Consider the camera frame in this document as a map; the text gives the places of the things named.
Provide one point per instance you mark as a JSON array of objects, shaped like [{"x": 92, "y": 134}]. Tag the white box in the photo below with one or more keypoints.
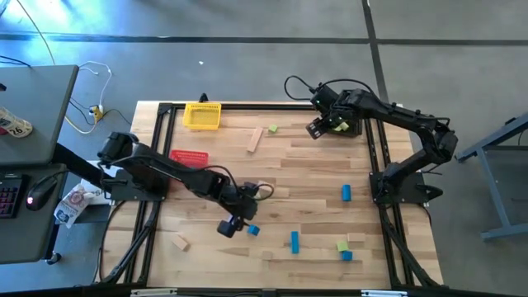
[{"x": 95, "y": 197}]

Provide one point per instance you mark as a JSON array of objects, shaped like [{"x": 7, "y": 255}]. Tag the blue cylinder block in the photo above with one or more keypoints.
[{"x": 346, "y": 192}]

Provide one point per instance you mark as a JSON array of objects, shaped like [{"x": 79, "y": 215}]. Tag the small blue block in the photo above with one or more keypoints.
[{"x": 347, "y": 255}]

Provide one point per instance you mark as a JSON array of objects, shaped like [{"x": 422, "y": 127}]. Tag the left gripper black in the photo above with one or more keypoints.
[{"x": 243, "y": 204}]

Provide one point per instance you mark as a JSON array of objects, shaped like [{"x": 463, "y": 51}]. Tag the small black clamp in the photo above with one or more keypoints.
[{"x": 203, "y": 97}]

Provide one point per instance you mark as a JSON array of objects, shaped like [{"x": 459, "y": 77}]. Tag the silver metal bracket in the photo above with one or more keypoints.
[
  {"x": 383, "y": 293},
  {"x": 154, "y": 293}
]

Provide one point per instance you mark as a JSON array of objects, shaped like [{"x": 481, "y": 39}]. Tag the yellow power plug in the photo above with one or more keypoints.
[{"x": 98, "y": 112}]

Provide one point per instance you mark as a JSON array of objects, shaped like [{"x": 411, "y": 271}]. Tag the black desk caster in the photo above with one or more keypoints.
[{"x": 53, "y": 259}]

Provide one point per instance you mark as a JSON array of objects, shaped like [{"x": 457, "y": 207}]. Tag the red plastic basket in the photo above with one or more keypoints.
[{"x": 189, "y": 158}]

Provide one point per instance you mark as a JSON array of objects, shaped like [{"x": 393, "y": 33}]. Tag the yellow plastic basket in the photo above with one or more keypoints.
[{"x": 202, "y": 116}]

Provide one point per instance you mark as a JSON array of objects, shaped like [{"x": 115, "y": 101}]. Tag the grey metal table frame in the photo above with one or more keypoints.
[{"x": 493, "y": 185}]

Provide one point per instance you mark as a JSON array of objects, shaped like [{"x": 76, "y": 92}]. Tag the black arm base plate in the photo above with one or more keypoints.
[
  {"x": 420, "y": 177},
  {"x": 123, "y": 194}
]

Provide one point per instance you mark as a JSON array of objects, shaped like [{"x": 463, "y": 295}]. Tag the wooden rectangular block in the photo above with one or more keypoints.
[
  {"x": 180, "y": 242},
  {"x": 356, "y": 237},
  {"x": 263, "y": 186}
]

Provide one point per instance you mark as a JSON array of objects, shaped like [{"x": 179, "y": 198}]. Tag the dark grey desk tray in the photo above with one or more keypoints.
[{"x": 24, "y": 239}]

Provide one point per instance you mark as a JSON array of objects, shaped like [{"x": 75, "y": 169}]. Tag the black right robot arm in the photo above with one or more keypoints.
[{"x": 412, "y": 119}]

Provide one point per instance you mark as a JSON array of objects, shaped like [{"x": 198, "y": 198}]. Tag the black keyboard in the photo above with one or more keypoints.
[{"x": 10, "y": 196}]

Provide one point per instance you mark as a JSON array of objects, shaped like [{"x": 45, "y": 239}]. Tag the black desk strut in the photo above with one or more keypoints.
[{"x": 74, "y": 163}]

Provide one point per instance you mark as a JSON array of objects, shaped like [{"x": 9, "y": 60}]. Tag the small green block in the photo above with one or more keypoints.
[{"x": 272, "y": 128}]

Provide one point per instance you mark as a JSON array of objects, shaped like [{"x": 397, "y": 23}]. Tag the arm's black wrist camera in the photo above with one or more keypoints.
[
  {"x": 227, "y": 229},
  {"x": 315, "y": 128}
]

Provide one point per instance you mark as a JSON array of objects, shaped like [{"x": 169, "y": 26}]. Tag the black plastic basket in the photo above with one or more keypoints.
[{"x": 343, "y": 135}]

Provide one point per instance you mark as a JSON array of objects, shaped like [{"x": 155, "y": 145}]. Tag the long blue rectangular block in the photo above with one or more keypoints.
[{"x": 294, "y": 242}]

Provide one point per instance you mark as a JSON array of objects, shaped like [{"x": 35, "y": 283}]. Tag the white printed snack bag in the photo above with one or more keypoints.
[{"x": 72, "y": 204}]

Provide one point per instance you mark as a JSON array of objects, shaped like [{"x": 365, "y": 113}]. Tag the grey desk top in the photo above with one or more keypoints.
[{"x": 37, "y": 103}]

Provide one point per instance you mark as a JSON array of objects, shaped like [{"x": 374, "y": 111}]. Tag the black aluminium table frame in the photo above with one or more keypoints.
[{"x": 247, "y": 106}]

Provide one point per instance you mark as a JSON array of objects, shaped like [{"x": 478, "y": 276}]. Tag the right arm's black wrist camera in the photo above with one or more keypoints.
[{"x": 315, "y": 128}]

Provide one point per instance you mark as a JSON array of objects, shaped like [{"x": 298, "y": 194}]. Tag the black computer mouse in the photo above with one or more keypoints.
[{"x": 41, "y": 193}]

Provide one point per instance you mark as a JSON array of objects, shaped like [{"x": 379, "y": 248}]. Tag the white packet with number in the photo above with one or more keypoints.
[{"x": 14, "y": 123}]

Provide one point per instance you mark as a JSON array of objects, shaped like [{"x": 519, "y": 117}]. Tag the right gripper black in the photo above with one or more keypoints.
[{"x": 342, "y": 112}]

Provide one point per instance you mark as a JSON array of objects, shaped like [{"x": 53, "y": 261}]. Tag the left arm's black wrist camera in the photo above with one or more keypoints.
[{"x": 227, "y": 229}]

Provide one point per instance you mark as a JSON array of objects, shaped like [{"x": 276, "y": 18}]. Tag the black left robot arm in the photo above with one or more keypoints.
[{"x": 173, "y": 169}]

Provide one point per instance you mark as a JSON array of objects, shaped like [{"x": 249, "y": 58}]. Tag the blue triangular block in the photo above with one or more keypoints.
[{"x": 253, "y": 230}]

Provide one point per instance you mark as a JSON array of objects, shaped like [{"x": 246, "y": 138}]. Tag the long wooden block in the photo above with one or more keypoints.
[{"x": 255, "y": 139}]

